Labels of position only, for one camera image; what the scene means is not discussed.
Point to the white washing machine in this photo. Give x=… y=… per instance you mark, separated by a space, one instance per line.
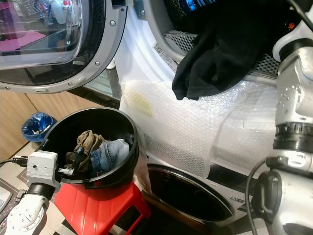
x=137 y=54

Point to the dark small washer door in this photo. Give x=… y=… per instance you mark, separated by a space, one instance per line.
x=190 y=196

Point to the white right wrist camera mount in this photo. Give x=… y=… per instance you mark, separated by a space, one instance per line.
x=291 y=41

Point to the barcode sticker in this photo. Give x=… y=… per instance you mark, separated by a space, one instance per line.
x=162 y=55

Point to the blue-lined trash bin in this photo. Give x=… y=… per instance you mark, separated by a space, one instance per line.
x=36 y=126

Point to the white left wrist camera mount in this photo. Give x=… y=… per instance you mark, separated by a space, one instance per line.
x=41 y=166

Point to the black round bucket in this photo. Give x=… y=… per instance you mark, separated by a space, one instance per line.
x=112 y=121

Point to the red plastic stool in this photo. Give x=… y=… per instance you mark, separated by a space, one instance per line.
x=98 y=211

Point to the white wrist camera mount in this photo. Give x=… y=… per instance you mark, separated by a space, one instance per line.
x=41 y=166
x=291 y=41

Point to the round grey washer door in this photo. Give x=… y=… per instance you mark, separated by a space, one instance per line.
x=112 y=39

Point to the bubble wrap sheet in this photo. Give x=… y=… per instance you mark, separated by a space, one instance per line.
x=247 y=132
x=176 y=132

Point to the brown crumpled cloth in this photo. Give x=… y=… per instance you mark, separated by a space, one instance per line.
x=88 y=141

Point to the blue denim jeans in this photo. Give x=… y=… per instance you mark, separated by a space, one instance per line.
x=112 y=154

